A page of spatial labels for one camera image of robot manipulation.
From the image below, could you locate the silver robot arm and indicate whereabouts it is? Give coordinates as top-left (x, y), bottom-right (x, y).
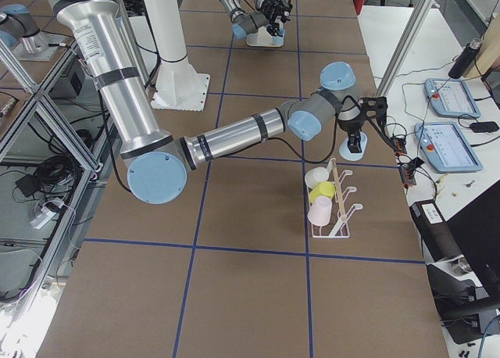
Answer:
top-left (48, 0), bottom-right (388, 204)
top-left (217, 0), bottom-right (293, 41)

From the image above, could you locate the white plastic cup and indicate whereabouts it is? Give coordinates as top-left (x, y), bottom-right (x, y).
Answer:
top-left (304, 166), bottom-right (329, 189)

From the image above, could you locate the white wire cup rack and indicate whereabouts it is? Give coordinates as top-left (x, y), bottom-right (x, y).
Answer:
top-left (305, 157), bottom-right (363, 239)

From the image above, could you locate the near teach pendant tablet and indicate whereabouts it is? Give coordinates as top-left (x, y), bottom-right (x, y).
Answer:
top-left (414, 122), bottom-right (483, 174)

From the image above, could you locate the pink plastic cup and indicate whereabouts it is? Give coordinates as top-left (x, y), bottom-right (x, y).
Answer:
top-left (307, 195), bottom-right (333, 227)

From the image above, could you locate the black water bottle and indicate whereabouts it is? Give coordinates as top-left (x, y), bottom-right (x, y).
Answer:
top-left (448, 38), bottom-right (483, 79)

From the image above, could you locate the far teach pendant tablet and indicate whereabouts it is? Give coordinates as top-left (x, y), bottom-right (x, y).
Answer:
top-left (424, 78), bottom-right (480, 118)

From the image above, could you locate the cream plastic tray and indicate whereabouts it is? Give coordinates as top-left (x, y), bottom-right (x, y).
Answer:
top-left (245, 27), bottom-right (274, 48)

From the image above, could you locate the black monitor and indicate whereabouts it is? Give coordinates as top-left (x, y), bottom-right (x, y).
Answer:
top-left (448, 183), bottom-right (500, 295)

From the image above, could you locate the black label box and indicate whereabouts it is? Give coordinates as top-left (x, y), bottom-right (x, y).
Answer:
top-left (409, 199), bottom-right (462, 261)

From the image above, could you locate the yellow plastic cup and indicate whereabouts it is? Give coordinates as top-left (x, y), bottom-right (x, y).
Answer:
top-left (309, 181), bottom-right (336, 204)

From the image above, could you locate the aluminium frame post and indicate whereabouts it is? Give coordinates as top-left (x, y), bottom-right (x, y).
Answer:
top-left (376, 0), bottom-right (435, 97)

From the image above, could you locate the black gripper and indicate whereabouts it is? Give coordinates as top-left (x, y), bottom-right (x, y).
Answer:
top-left (261, 0), bottom-right (292, 22)
top-left (338, 96), bottom-right (399, 153)

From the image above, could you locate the blue plastic cup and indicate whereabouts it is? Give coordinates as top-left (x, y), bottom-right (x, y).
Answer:
top-left (339, 132), bottom-right (368, 161)
top-left (270, 28), bottom-right (285, 48)

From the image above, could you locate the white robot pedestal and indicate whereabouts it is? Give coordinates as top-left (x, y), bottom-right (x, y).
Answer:
top-left (144, 0), bottom-right (210, 111)

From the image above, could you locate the teach pendant tablet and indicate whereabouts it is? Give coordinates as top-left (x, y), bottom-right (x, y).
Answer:
top-left (424, 78), bottom-right (480, 118)
top-left (414, 122), bottom-right (483, 174)

